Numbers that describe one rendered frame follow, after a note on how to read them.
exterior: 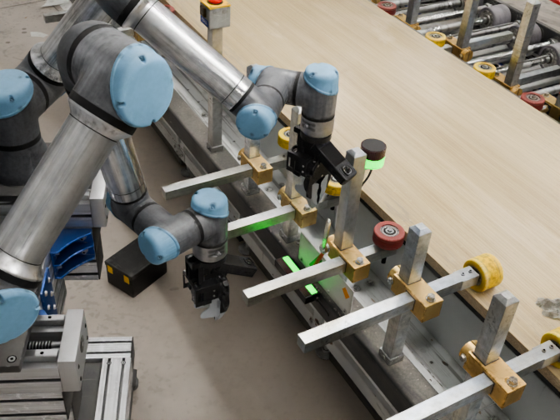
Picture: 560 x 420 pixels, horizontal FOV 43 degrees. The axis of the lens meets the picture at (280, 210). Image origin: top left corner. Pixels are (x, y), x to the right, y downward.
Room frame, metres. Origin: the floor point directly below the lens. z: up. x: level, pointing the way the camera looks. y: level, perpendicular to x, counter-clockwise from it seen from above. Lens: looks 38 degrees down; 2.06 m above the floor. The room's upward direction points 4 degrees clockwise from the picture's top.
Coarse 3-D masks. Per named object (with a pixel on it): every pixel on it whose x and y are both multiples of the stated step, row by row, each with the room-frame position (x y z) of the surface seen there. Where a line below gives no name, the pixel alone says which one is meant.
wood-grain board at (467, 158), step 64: (192, 0) 2.80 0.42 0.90; (256, 0) 2.84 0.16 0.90; (320, 0) 2.89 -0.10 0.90; (384, 64) 2.35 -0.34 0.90; (448, 64) 2.38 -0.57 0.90; (384, 128) 1.91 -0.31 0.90; (448, 128) 1.94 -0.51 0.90; (512, 128) 1.97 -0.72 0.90; (384, 192) 1.58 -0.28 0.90; (448, 192) 1.60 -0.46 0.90; (512, 192) 1.62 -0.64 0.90; (448, 256) 1.33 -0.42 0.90; (512, 256) 1.35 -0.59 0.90; (512, 320) 1.13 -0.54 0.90
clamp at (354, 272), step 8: (328, 240) 1.40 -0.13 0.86; (336, 248) 1.36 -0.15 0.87; (352, 248) 1.37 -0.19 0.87; (328, 256) 1.39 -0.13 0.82; (336, 256) 1.36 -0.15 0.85; (344, 256) 1.34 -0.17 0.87; (352, 256) 1.34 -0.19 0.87; (360, 256) 1.34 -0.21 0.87; (352, 264) 1.31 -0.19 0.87; (368, 264) 1.32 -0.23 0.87; (344, 272) 1.32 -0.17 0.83; (352, 272) 1.30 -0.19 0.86; (360, 272) 1.30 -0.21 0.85; (368, 272) 1.32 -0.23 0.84; (352, 280) 1.29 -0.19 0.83
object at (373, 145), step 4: (368, 140) 1.43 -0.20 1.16; (372, 140) 1.43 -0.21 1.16; (376, 140) 1.43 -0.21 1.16; (364, 144) 1.41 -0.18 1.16; (368, 144) 1.41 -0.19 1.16; (372, 144) 1.41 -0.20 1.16; (376, 144) 1.41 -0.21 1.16; (380, 144) 1.41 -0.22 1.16; (384, 144) 1.41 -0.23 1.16; (368, 148) 1.39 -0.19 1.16; (372, 148) 1.39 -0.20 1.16; (376, 148) 1.39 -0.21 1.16; (380, 148) 1.39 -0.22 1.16; (384, 148) 1.40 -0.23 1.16; (364, 172) 1.38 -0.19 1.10; (368, 176) 1.41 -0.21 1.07; (364, 180) 1.40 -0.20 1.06
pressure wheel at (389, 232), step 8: (384, 224) 1.43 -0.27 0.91; (392, 224) 1.43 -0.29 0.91; (376, 232) 1.39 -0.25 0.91; (384, 232) 1.40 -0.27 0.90; (392, 232) 1.40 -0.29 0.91; (400, 232) 1.40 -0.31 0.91; (376, 240) 1.39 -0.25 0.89; (384, 240) 1.37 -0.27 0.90; (392, 240) 1.37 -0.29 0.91; (400, 240) 1.38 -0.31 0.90; (384, 248) 1.37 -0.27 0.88; (392, 248) 1.37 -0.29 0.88
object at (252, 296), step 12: (372, 252) 1.37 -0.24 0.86; (384, 252) 1.38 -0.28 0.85; (396, 252) 1.41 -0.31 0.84; (324, 264) 1.31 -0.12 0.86; (336, 264) 1.32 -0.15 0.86; (288, 276) 1.26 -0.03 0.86; (300, 276) 1.26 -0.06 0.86; (312, 276) 1.27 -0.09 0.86; (324, 276) 1.29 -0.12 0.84; (252, 288) 1.21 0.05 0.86; (264, 288) 1.21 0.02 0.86; (276, 288) 1.22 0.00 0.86; (288, 288) 1.24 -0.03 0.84; (252, 300) 1.18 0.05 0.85; (264, 300) 1.20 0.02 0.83
